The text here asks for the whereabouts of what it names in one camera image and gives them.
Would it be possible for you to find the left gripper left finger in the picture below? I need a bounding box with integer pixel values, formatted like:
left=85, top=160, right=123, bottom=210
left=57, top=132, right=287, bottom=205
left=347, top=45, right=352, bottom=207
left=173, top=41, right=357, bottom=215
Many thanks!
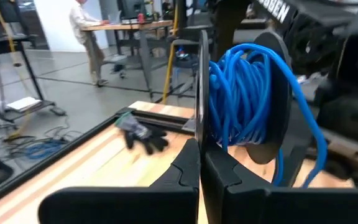
left=39, top=138, right=201, bottom=224

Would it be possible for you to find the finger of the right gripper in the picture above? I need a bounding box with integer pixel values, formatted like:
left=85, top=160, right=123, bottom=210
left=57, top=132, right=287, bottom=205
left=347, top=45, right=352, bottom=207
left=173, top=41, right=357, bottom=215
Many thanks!
left=280, top=99, right=315, bottom=187

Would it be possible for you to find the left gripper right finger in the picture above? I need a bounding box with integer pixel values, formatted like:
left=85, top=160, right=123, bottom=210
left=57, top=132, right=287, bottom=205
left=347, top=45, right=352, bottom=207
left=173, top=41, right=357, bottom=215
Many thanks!
left=201, top=139, right=358, bottom=224

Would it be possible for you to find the blue cord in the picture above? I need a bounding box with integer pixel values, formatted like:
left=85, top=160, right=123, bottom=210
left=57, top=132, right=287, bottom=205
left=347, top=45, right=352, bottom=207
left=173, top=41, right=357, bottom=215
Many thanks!
left=208, top=42, right=328, bottom=189

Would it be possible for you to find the small cord spool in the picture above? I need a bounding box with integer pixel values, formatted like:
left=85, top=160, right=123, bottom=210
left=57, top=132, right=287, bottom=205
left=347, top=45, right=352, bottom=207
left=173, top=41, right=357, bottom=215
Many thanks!
left=194, top=29, right=293, bottom=165

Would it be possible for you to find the black work glove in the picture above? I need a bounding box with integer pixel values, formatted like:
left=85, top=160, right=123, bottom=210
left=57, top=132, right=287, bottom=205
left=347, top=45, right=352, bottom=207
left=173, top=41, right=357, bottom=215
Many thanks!
left=114, top=111, right=170, bottom=156

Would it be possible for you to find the black power brick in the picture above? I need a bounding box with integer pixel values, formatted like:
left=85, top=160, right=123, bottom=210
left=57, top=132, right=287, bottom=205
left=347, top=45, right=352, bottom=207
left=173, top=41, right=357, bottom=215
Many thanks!
left=50, top=106, right=67, bottom=116

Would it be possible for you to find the grey rolling chair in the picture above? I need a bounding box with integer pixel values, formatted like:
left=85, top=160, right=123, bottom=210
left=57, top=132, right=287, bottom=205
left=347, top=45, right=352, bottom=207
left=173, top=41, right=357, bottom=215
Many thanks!
left=103, top=53, right=129, bottom=78

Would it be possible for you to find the white flat box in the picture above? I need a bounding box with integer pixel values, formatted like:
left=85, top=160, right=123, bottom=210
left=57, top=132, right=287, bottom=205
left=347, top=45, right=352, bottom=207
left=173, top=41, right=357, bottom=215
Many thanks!
left=5, top=96, right=42, bottom=112

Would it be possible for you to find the wooden side table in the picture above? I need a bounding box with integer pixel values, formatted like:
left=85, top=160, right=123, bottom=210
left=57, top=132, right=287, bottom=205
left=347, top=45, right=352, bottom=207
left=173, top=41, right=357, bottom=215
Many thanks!
left=81, top=19, right=175, bottom=100

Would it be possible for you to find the person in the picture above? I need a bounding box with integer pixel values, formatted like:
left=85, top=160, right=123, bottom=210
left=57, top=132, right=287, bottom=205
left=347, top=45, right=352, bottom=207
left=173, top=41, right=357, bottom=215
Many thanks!
left=69, top=0, right=110, bottom=86

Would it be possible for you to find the black desk monitor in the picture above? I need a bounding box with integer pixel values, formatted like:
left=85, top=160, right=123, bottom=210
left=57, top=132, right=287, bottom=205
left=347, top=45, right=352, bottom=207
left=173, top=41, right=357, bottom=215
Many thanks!
left=116, top=0, right=147, bottom=20

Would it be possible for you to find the silver mounting bracket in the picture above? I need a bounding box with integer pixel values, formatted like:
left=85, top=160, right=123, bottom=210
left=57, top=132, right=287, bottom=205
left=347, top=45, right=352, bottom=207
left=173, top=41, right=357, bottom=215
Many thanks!
left=181, top=118, right=196, bottom=133

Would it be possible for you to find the blue floor cable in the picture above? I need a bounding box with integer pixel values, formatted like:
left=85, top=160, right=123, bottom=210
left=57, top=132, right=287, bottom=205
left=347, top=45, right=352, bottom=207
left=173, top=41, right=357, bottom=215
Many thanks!
left=23, top=139, right=67, bottom=160

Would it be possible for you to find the black stand frame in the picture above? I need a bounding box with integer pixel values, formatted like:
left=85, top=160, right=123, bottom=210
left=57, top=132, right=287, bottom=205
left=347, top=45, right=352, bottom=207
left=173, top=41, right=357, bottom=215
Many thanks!
left=0, top=30, right=57, bottom=124

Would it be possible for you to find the thin yellow floor cable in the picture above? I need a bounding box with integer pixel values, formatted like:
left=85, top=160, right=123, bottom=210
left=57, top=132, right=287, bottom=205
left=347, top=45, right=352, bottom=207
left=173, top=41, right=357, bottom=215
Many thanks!
left=0, top=0, right=32, bottom=139

